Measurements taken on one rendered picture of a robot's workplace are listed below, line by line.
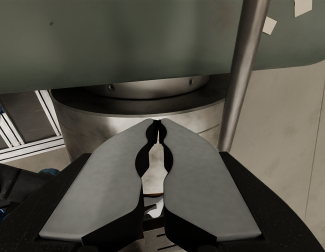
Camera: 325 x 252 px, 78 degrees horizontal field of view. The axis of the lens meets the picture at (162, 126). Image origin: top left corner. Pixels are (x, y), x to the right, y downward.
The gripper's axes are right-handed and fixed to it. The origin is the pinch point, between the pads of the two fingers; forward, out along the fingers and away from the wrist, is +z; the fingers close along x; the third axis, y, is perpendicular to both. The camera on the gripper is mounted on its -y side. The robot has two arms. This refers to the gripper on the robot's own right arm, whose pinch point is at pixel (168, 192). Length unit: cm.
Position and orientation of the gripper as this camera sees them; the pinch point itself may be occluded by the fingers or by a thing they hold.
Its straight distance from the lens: 51.2
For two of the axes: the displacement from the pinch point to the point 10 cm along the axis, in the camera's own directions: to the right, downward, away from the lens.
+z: 9.7, -1.3, 2.1
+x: 2.4, 4.7, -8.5
